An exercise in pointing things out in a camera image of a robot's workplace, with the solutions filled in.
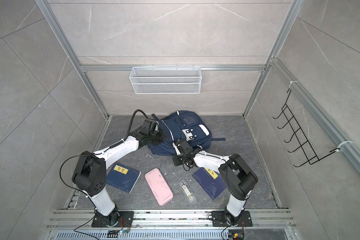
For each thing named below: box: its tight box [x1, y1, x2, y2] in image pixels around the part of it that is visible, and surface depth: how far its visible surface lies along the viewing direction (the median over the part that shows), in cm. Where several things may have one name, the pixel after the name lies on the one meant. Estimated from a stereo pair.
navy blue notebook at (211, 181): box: [192, 167, 228, 201], surface depth 87 cm
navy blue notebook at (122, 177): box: [106, 163, 142, 194], surface depth 88 cm
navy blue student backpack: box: [148, 110, 226, 156], surface depth 103 cm
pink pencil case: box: [144, 168, 174, 206], surface depth 83 cm
